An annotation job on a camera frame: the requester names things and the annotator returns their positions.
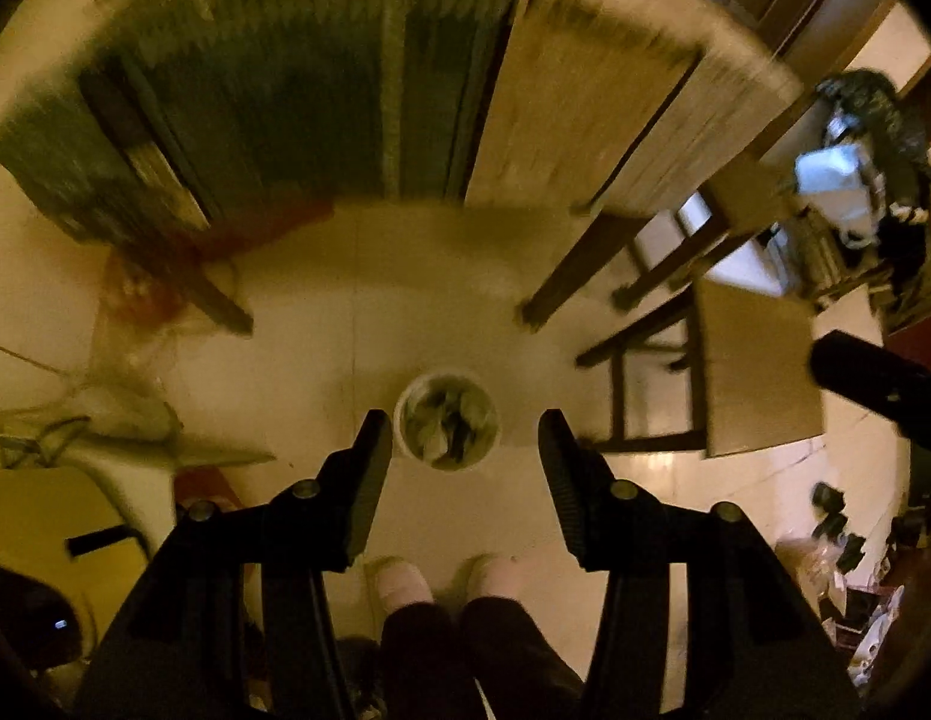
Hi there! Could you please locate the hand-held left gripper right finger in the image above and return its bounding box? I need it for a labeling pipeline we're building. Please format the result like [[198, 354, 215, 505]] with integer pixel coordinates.
[[537, 407, 861, 720]]

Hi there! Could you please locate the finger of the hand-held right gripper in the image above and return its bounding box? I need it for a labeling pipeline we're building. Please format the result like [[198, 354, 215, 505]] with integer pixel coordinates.
[[809, 328, 931, 460]]

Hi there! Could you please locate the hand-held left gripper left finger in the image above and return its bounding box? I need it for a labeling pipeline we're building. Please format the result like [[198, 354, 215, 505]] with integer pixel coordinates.
[[73, 409, 395, 720]]

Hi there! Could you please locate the white plastic bucket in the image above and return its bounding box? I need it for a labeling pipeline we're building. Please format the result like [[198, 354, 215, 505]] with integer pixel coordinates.
[[393, 368, 503, 473]]

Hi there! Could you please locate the person's left pink slipper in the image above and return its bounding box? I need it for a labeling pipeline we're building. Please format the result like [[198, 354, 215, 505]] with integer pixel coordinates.
[[366, 556, 438, 617]]

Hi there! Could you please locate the person's pink slipper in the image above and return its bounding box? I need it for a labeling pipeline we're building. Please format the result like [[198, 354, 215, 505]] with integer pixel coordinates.
[[366, 556, 438, 617], [463, 553, 524, 606]]

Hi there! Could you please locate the wooden stool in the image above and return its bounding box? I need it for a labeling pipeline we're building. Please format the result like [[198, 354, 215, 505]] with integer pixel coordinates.
[[611, 150, 806, 313], [576, 280, 827, 460]]

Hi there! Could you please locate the person's right pink slipper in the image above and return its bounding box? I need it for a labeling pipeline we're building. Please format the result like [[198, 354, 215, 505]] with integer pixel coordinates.
[[463, 553, 524, 606]]

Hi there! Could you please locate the person's right leg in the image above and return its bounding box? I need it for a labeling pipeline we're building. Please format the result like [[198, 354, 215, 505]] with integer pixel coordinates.
[[459, 595, 588, 720]]

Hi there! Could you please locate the person's leg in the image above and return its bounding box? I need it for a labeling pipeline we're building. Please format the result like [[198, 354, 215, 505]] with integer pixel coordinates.
[[459, 595, 588, 720], [378, 600, 487, 720]]

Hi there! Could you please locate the person's left leg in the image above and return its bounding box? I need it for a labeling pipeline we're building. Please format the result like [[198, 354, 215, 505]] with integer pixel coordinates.
[[378, 600, 487, 720]]

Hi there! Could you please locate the white plastic bag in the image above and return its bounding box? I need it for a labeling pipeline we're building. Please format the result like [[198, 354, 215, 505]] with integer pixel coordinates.
[[794, 141, 881, 242]]

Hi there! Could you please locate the dark patterned cloth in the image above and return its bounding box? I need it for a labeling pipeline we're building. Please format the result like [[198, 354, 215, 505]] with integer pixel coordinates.
[[816, 69, 931, 190]]

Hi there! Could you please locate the yellow cardboard box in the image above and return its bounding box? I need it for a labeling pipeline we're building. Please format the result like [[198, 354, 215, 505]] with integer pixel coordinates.
[[0, 465, 152, 655]]

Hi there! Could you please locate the table with patchwork cloth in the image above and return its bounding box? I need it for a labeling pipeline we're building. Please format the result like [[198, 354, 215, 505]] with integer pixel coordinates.
[[0, 0, 806, 242]]

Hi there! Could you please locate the brown door frame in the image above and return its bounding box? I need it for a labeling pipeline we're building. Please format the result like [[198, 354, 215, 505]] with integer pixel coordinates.
[[679, 0, 897, 61]]

